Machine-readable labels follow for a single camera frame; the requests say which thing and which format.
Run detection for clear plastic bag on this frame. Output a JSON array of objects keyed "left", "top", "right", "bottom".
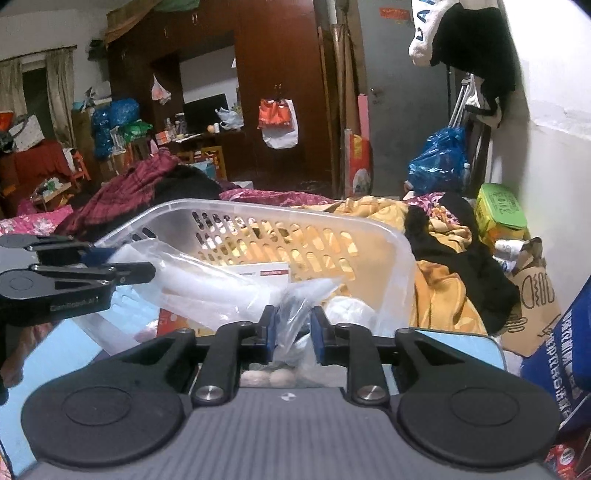
[{"left": 110, "top": 239, "right": 341, "bottom": 371}]

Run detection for translucent white plastic basket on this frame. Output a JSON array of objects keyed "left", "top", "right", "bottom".
[{"left": 96, "top": 199, "right": 415, "bottom": 336}]

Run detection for pink floral bedding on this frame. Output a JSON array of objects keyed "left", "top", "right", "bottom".
[{"left": 0, "top": 205, "right": 73, "bottom": 236}]

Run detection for maroon plaid blanket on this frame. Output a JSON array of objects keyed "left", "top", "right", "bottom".
[{"left": 52, "top": 148, "right": 223, "bottom": 241}]

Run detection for red cloth covered furniture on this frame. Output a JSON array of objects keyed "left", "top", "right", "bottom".
[{"left": 1, "top": 140, "right": 72, "bottom": 207}]

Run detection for blue printed shopping bag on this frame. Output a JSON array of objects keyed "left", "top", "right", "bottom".
[{"left": 521, "top": 283, "right": 591, "bottom": 432}]

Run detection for brown paper burger bag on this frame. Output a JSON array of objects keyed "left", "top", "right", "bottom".
[{"left": 493, "top": 237, "right": 562, "bottom": 358}]

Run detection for black garment on bed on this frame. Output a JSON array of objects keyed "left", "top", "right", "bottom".
[{"left": 405, "top": 193, "right": 519, "bottom": 335}]

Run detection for blue bags pile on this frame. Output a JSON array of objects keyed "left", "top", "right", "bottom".
[{"left": 91, "top": 98, "right": 153, "bottom": 160}]

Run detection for beige window curtains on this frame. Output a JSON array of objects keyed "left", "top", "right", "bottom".
[{"left": 1, "top": 47, "right": 76, "bottom": 152}]

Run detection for small hanging pink bag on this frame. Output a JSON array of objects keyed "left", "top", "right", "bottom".
[{"left": 150, "top": 76, "right": 171, "bottom": 105}]

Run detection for green lidded box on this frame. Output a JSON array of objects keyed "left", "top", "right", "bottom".
[{"left": 475, "top": 183, "right": 530, "bottom": 249}]

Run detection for blue plastic bag by door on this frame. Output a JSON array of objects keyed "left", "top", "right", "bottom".
[{"left": 408, "top": 127, "right": 468, "bottom": 195}]

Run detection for hanging red white bag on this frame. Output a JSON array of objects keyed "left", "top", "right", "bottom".
[{"left": 257, "top": 98, "right": 300, "bottom": 150}]

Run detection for dark red wooden wardrobe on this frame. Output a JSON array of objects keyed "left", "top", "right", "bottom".
[{"left": 104, "top": 1, "right": 339, "bottom": 196}]

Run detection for red festive gift bag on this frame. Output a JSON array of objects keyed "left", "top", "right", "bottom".
[{"left": 344, "top": 129, "right": 372, "bottom": 197}]

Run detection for grey door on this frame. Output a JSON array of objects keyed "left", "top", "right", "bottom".
[{"left": 358, "top": 0, "right": 450, "bottom": 196}]

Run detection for hanging white black jacket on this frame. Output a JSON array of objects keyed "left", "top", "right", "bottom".
[{"left": 409, "top": 1, "right": 517, "bottom": 129}]

